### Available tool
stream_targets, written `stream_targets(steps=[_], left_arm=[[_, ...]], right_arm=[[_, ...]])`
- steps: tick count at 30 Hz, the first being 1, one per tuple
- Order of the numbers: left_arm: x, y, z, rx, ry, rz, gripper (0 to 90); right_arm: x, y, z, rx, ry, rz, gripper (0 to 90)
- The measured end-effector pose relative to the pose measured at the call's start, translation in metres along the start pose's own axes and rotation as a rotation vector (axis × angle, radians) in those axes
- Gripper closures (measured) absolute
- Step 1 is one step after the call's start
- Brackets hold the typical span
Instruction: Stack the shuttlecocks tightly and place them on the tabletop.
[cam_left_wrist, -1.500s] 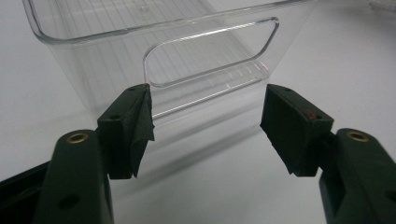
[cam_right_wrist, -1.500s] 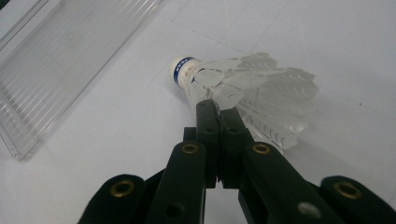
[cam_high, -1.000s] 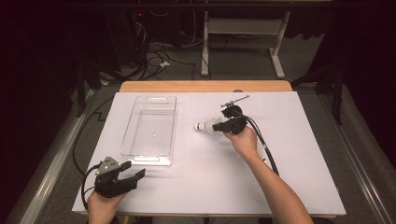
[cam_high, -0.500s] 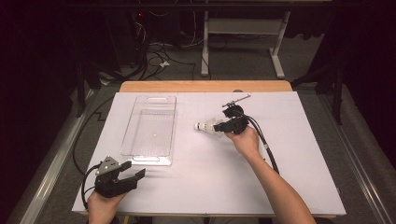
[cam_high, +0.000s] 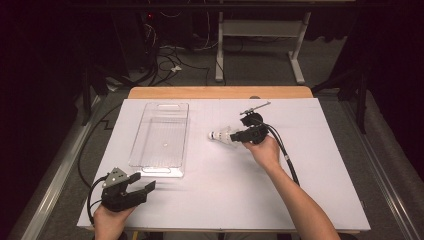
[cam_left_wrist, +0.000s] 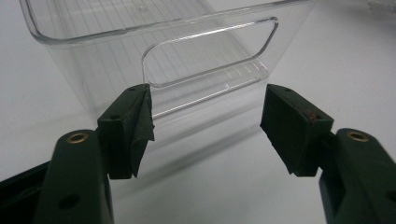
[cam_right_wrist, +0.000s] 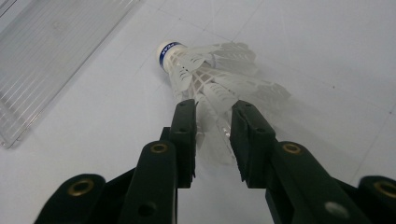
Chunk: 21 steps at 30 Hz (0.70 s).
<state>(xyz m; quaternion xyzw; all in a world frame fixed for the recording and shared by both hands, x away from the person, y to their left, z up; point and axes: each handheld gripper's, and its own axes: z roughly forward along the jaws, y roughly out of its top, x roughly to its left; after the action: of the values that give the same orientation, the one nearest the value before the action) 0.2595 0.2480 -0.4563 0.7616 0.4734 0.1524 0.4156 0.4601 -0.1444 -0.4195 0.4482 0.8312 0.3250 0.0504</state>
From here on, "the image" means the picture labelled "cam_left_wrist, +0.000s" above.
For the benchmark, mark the clear plastic tray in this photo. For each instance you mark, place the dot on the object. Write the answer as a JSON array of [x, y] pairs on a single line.
[[93, 68]]

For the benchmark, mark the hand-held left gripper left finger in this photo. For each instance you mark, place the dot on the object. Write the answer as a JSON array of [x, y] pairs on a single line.
[[124, 130]]

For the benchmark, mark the white feather shuttlecock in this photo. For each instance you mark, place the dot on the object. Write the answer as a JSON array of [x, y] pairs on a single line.
[[384, 6]]

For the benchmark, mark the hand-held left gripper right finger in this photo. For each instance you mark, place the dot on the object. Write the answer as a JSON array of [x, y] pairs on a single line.
[[292, 133]]

